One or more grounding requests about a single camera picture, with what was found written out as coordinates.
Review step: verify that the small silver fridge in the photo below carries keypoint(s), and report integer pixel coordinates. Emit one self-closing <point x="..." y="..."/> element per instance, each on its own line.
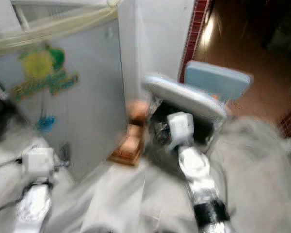
<point x="68" y="12"/>

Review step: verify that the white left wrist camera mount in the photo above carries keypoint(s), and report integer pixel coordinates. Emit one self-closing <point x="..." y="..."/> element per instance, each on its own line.
<point x="38" y="160"/>

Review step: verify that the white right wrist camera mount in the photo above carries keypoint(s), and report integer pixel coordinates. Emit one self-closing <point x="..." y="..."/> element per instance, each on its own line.
<point x="181" y="127"/>

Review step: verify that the orange brick wooden platform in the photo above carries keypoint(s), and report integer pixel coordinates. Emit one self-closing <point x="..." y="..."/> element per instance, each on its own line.
<point x="128" y="145"/>

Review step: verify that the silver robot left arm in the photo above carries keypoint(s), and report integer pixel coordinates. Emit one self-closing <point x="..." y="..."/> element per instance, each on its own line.
<point x="33" y="206"/>

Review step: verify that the green yellow fruit sticker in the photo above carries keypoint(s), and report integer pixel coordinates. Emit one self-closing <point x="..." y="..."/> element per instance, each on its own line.
<point x="41" y="65"/>

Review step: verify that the light blue plastic chair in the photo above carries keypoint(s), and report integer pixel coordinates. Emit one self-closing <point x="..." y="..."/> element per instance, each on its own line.
<point x="218" y="80"/>

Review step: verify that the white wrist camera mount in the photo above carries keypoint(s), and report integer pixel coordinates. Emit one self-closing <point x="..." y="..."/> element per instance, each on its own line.
<point x="38" y="160"/>
<point x="181" y="127"/>

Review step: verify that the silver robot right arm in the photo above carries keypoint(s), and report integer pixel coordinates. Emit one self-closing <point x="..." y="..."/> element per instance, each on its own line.
<point x="201" y="184"/>

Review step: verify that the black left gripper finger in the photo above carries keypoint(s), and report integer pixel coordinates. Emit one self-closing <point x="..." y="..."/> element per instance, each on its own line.
<point x="66" y="151"/>

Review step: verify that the small blue sticker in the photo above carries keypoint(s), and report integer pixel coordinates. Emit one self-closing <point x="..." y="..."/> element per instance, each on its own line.
<point x="46" y="124"/>

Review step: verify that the silver fridge door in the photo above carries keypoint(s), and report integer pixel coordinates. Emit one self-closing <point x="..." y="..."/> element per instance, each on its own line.
<point x="97" y="97"/>

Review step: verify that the white metal folding chair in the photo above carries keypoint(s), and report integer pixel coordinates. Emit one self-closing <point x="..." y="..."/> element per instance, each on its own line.
<point x="189" y="97"/>

